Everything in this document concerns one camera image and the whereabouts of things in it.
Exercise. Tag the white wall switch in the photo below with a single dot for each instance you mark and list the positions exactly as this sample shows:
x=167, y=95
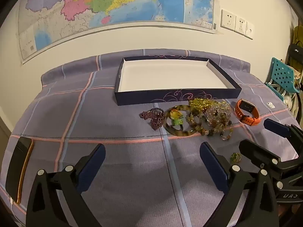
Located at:
x=250, y=30

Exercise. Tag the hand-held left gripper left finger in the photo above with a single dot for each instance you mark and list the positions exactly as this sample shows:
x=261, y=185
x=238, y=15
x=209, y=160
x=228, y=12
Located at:
x=94, y=163

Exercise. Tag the small green clip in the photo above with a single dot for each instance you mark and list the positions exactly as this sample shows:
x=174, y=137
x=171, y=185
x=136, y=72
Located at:
x=177, y=122

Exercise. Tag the olive green garment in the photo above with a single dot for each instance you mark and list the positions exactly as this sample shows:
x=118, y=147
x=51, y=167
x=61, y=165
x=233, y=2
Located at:
x=297, y=36

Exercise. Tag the orange smartwatch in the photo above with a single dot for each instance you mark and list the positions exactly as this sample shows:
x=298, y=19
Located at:
x=245, y=107

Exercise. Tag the black phone with gold edge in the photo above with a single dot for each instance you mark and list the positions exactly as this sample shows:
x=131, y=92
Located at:
x=17, y=167

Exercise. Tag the colourful wall map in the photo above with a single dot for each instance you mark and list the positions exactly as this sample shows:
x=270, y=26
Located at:
x=106, y=4

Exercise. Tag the dark blue shallow box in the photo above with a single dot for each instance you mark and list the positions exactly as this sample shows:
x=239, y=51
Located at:
x=170, y=75

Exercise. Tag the tortoiseshell bangle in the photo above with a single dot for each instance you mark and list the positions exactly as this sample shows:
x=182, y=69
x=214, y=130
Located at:
x=176, y=133

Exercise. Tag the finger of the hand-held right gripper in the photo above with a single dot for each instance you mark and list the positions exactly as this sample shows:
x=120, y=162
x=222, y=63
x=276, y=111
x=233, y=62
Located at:
x=255, y=153
x=275, y=127

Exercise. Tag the white wall socket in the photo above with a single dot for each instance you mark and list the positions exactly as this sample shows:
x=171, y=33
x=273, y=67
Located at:
x=228, y=19
x=241, y=26

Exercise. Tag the purple plaid blanket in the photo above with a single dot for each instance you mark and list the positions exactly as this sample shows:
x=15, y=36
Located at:
x=94, y=118

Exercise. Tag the small white tag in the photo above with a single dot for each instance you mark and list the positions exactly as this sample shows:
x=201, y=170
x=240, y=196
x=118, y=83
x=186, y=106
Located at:
x=271, y=105

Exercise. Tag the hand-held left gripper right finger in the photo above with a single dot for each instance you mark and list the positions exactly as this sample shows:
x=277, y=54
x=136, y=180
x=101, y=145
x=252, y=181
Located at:
x=213, y=165

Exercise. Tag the amber yellow pendant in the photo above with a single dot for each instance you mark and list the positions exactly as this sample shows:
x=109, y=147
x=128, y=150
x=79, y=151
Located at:
x=175, y=115

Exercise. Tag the teal plastic stool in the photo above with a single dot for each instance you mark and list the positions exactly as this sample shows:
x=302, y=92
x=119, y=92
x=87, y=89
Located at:
x=283, y=75

